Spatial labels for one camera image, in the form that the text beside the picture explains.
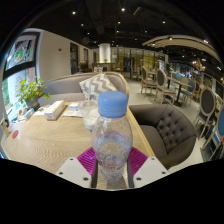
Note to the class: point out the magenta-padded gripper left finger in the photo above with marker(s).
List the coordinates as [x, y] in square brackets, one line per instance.
[75, 170]

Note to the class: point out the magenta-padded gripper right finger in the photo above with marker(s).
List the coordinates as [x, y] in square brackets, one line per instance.
[148, 170]

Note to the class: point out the clear bottle with blue cap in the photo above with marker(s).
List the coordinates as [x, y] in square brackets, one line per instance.
[112, 140]

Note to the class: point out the grey tufted armchair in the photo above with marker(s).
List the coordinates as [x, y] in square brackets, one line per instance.
[170, 133]

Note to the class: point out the white paper sheets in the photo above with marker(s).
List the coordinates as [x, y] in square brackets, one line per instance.
[71, 114]

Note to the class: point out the white tissue box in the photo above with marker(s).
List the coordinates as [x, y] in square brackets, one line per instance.
[55, 110]

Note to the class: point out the small blue box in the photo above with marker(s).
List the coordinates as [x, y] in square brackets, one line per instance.
[28, 113]

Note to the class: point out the grey zigzag cushion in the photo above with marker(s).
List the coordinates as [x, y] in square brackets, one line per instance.
[96, 85]

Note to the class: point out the group of dining chairs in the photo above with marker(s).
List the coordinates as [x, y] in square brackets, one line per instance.
[206, 101]

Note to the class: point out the wooden dining table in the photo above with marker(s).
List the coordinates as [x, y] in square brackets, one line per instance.
[178, 83]

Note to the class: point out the green potted plant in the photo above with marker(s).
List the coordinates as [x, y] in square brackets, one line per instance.
[30, 90]

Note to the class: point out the person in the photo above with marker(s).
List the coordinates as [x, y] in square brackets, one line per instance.
[82, 66]

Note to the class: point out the food picture window poster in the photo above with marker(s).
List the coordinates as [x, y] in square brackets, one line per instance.
[20, 51]

